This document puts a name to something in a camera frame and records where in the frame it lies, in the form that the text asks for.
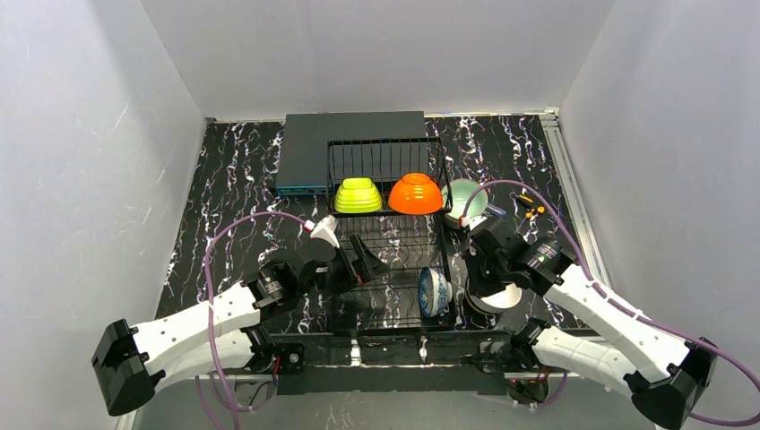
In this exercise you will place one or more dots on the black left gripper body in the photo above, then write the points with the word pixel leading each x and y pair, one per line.
pixel 343 268

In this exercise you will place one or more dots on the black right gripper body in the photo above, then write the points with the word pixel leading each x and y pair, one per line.
pixel 483 272

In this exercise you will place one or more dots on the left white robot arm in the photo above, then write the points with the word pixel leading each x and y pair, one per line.
pixel 133 362

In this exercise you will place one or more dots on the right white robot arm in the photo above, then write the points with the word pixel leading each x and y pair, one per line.
pixel 662 374

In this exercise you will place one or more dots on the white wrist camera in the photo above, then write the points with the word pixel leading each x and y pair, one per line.
pixel 467 224
pixel 324 229

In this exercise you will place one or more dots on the pale green bowl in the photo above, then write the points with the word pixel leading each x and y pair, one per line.
pixel 460 191

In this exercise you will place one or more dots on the blue red screwdriver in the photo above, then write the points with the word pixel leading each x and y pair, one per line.
pixel 496 211

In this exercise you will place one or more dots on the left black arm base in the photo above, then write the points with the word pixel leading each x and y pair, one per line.
pixel 285 356

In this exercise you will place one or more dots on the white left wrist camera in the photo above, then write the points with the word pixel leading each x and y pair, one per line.
pixel 324 229

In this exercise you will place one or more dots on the yellow black T-handle hex key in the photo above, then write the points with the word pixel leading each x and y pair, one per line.
pixel 533 209

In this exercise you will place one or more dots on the black wire dish rack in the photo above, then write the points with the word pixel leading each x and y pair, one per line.
pixel 389 305

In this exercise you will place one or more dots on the aluminium table edge rail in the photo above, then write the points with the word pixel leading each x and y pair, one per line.
pixel 551 127

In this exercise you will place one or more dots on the orange white bowl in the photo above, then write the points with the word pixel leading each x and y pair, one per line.
pixel 415 194

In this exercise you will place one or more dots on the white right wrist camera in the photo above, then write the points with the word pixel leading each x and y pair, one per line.
pixel 467 224

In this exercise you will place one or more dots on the green white bowl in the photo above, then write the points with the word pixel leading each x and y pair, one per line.
pixel 357 195

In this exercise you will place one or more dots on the dark grey flat box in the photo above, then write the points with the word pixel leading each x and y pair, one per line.
pixel 311 142

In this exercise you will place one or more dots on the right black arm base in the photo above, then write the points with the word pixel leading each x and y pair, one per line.
pixel 510 362

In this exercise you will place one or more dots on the blue patterned bowl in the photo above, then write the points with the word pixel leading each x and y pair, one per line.
pixel 435 292

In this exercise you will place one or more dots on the dark striped white bowl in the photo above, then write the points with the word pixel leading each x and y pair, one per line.
pixel 498 303

